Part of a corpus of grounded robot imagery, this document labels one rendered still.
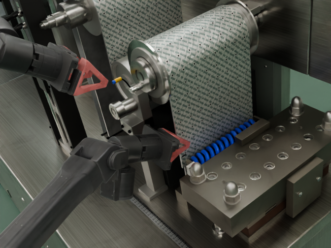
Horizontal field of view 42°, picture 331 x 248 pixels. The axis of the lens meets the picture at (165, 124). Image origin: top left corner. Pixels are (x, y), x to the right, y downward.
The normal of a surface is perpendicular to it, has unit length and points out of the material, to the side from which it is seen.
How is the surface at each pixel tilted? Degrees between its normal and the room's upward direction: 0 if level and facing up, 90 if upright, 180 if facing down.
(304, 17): 90
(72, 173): 4
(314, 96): 0
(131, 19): 92
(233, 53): 90
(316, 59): 90
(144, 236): 0
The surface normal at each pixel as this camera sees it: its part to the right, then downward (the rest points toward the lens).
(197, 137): 0.60, 0.40
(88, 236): -0.15, -0.80
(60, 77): -0.71, -0.16
